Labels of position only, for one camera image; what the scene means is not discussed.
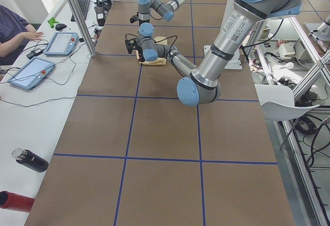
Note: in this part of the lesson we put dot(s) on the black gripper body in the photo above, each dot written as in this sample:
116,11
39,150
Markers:
140,49
142,21

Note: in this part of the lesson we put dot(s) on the cream printed t-shirt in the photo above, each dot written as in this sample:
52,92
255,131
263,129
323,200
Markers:
159,61

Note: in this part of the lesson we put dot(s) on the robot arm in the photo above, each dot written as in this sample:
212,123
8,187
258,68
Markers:
199,84
165,10

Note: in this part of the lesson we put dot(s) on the black keyboard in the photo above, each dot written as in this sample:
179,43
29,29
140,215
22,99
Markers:
84,7

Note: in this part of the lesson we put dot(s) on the far teach pendant tablet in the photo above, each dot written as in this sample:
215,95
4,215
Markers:
62,44

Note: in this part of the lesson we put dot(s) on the teach pendant tablet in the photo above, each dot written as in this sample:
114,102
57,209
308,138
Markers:
62,44
32,73

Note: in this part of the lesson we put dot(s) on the black computer mouse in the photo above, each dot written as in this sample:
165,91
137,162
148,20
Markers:
60,26

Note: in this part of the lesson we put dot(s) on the green plastic object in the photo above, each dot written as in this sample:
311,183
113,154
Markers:
52,22

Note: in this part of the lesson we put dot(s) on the near teach pendant tablet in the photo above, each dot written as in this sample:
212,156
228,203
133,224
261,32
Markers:
32,73

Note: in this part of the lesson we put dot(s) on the seated person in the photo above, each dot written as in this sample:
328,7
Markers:
16,32

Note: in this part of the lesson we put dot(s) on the black cylindrical bottle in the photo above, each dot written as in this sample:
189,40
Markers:
30,160

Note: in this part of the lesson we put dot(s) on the red cylinder bottle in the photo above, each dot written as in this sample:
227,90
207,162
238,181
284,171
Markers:
16,202

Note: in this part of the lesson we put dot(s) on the grey aluminium frame post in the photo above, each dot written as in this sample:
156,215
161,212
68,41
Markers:
82,26

